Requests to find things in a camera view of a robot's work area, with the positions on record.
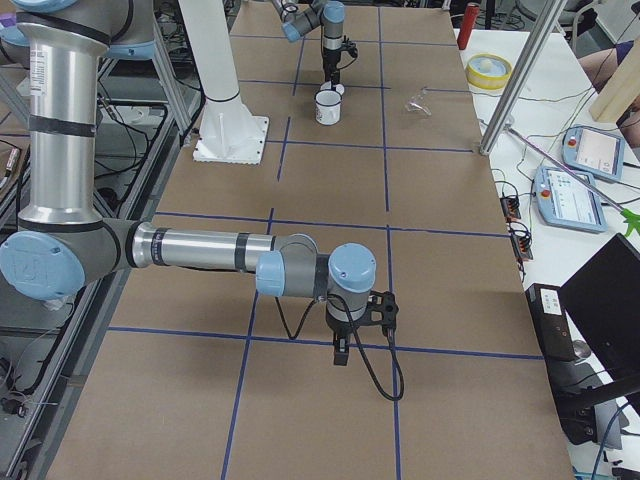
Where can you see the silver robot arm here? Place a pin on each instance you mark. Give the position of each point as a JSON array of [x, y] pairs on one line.
[[330, 17], [63, 243]]

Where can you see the grabber reach stick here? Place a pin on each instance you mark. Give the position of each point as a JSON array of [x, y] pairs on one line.
[[631, 219]]

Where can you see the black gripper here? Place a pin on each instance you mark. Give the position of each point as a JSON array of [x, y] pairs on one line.
[[330, 61], [341, 328]]

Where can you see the white saucer lid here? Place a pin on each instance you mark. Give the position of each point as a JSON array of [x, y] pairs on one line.
[[333, 87]]

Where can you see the wooden beam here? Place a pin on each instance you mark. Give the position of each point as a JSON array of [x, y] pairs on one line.
[[621, 89]]

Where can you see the red cardboard tube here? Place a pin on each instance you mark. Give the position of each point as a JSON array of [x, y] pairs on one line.
[[468, 21]]

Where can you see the aluminium frame post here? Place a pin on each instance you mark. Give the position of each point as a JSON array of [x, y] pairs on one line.
[[532, 48]]

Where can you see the far teach pendant tablet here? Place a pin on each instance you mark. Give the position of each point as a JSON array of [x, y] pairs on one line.
[[594, 151]]

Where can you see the clear glass funnel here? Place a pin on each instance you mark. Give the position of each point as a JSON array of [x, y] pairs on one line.
[[417, 103]]

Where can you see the orange black connector block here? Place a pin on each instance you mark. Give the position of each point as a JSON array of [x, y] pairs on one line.
[[510, 205]]

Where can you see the black computer box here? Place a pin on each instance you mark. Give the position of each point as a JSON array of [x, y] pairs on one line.
[[550, 322]]

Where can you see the teach pendant tablet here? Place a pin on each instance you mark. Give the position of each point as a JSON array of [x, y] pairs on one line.
[[564, 202], [594, 151]]

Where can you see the seated person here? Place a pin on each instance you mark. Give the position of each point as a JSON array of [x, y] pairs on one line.
[[601, 65]]

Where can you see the yellow tape roll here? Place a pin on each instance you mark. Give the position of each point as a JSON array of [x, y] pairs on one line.
[[488, 71]]

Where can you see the near teach pendant tablet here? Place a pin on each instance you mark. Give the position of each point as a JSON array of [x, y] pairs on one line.
[[564, 202]]

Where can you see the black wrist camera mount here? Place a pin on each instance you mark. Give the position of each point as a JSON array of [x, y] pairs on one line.
[[381, 310]]

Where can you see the white enamel blue-rimmed mug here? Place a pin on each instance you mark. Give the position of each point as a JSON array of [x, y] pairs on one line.
[[328, 107]]

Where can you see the brown paper table cover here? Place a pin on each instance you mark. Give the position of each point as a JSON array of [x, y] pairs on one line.
[[200, 377]]

